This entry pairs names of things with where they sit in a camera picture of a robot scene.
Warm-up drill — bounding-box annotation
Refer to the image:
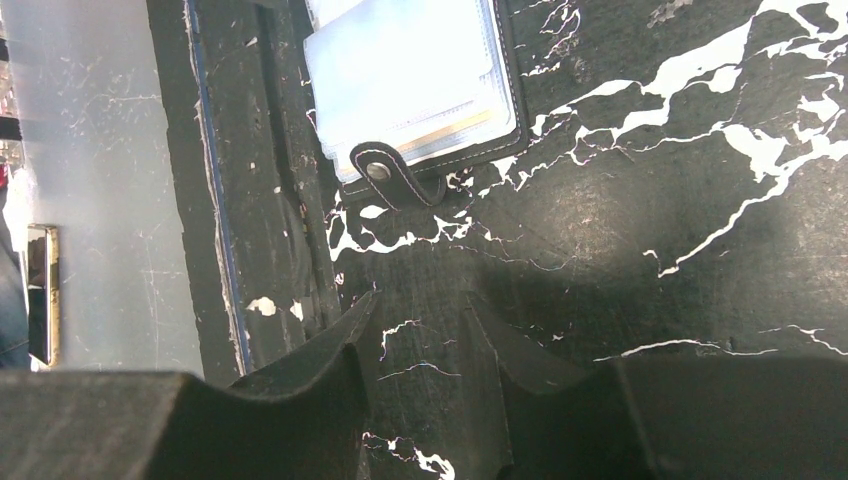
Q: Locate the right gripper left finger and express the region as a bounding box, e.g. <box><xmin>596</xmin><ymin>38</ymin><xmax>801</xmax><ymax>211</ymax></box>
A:
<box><xmin>1</xmin><ymin>292</ymin><xmax>379</xmax><ymax>479</ymax></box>

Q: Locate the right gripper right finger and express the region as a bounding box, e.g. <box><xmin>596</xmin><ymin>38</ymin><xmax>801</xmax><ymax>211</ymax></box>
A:
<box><xmin>463</xmin><ymin>294</ymin><xmax>847</xmax><ymax>479</ymax></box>

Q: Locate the black leather card holder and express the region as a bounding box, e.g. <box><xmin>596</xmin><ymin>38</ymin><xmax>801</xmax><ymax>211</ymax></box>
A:
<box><xmin>303</xmin><ymin>1</ymin><xmax>530</xmax><ymax>210</ymax></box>

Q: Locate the smartphone with gold edge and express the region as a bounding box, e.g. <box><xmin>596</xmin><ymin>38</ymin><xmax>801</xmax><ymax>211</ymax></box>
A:
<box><xmin>25</xmin><ymin>224</ymin><xmax>61</xmax><ymax>367</ymax></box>

